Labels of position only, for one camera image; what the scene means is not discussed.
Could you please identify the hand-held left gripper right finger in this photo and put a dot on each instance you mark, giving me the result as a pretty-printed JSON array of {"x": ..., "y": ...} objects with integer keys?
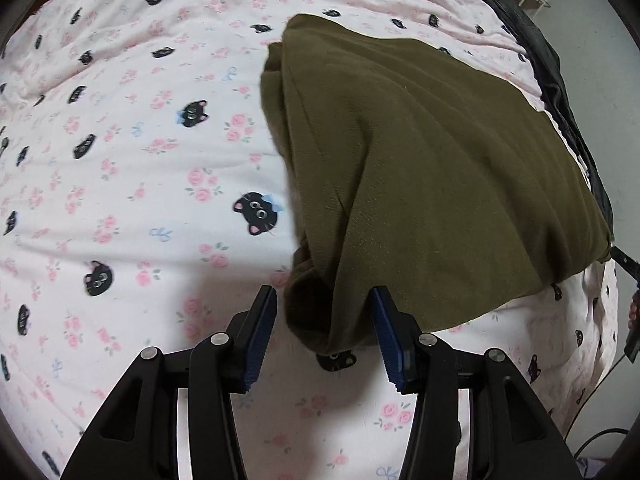
[{"x": 387, "y": 340}]

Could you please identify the person's right hand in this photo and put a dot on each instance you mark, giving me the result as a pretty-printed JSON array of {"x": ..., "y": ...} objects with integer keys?
[{"x": 634, "y": 312}]

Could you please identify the olive green sweater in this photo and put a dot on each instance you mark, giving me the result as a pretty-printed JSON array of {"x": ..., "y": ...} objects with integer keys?
[{"x": 425, "y": 160}]

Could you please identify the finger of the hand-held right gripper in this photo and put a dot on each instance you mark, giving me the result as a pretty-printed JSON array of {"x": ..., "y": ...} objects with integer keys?
[{"x": 625, "y": 261}]

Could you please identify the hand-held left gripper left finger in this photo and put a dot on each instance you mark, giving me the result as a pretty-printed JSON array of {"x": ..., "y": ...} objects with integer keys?
[{"x": 260, "y": 340}]

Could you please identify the dark denim jeans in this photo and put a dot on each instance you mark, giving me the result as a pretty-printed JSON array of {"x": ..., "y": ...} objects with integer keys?
[{"x": 550, "y": 60}]

